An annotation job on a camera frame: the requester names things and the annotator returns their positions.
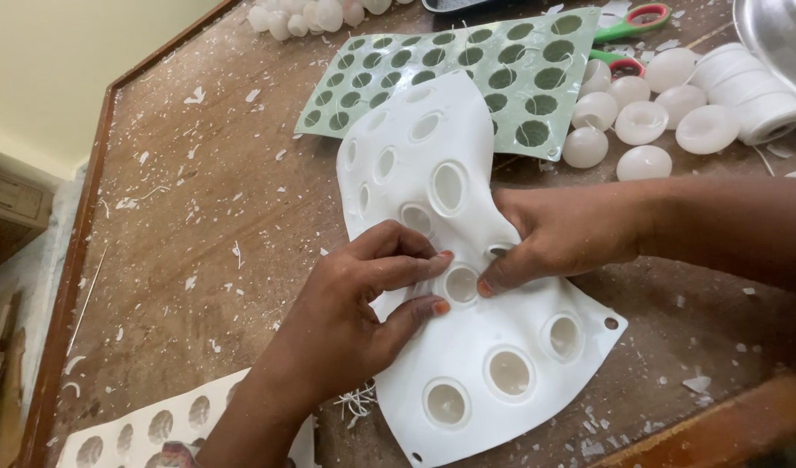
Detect person's left hand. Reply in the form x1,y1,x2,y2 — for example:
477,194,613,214
273,220,455,412

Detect person's right hand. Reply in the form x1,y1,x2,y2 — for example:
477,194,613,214
476,181,647,299

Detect white silicone candle mould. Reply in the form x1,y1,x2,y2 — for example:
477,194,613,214
336,70,629,468

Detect bundle of white wick trimmings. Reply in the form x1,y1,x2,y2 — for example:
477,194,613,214
333,380,379,430

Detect cluster of white wax balls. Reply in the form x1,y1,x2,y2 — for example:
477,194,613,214
562,47,742,183

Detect green silicone candle mould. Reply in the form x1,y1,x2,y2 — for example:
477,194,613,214
295,6,601,162

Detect white mould with empty cavities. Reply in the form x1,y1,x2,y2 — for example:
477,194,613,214
56,367,317,468

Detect white thread spool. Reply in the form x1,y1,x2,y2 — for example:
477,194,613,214
690,42,796,147

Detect thin metal needle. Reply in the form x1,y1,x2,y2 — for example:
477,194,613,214
66,244,109,357

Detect dark tray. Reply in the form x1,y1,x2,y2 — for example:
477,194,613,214
422,0,496,14

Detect metal bowl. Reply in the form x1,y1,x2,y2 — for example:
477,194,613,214
732,0,796,108

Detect heap of white wax balls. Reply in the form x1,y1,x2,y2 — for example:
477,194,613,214
247,0,393,42

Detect brown cardboard scraps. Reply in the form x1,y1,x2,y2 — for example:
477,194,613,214
0,292,28,468

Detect cardboard box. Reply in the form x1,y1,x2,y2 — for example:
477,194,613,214
0,148,55,273

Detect green red-handled scissors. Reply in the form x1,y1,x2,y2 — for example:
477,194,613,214
589,3,673,82

